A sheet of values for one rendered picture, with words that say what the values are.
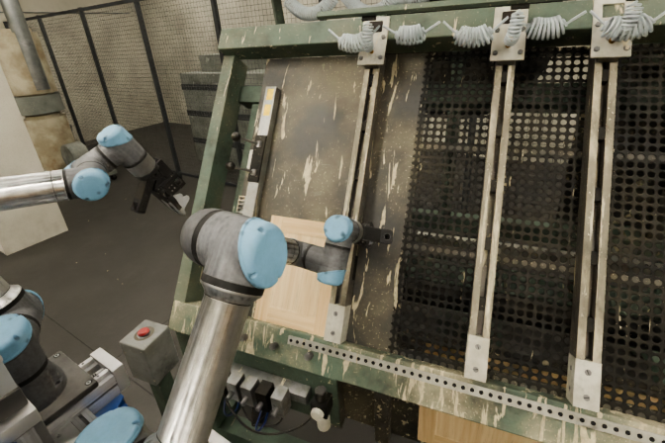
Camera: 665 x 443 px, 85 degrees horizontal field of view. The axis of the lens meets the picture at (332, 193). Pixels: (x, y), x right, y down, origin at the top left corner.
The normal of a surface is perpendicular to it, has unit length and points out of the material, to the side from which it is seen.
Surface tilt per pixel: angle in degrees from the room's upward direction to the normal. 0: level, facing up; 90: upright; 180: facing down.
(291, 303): 56
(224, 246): 51
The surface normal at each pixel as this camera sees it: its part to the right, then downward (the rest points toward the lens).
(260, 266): 0.89, 0.04
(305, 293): -0.34, -0.18
